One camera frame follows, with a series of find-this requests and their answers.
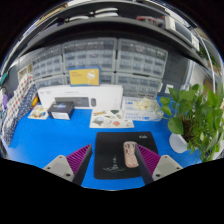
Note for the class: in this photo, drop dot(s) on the white blue glove box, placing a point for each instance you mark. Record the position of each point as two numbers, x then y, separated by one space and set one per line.
140 115

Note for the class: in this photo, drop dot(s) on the yellow and blue box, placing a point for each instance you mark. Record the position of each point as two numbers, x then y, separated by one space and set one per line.
83 76

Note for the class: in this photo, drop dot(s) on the small black box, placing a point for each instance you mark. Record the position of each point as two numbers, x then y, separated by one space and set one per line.
60 108

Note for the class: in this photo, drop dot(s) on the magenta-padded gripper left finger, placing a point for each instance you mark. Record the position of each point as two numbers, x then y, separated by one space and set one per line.
60 166

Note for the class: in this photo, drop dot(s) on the black mouse pad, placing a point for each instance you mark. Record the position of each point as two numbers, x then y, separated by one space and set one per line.
106 150

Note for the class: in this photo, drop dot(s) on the cream disposable gloves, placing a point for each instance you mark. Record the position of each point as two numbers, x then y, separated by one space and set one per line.
144 104

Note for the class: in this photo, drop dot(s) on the red blue checkered cloth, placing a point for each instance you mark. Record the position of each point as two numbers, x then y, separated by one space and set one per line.
20 93

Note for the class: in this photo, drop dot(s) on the white keyboard packaging box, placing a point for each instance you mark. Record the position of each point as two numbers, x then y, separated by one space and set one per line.
106 95

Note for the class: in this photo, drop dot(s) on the white wicker basket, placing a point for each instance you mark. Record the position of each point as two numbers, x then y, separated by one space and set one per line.
25 71

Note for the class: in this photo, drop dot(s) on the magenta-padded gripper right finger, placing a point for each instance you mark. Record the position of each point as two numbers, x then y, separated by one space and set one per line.
165 166

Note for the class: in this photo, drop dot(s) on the green plant in white pot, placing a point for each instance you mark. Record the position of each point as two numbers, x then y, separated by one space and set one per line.
186 116

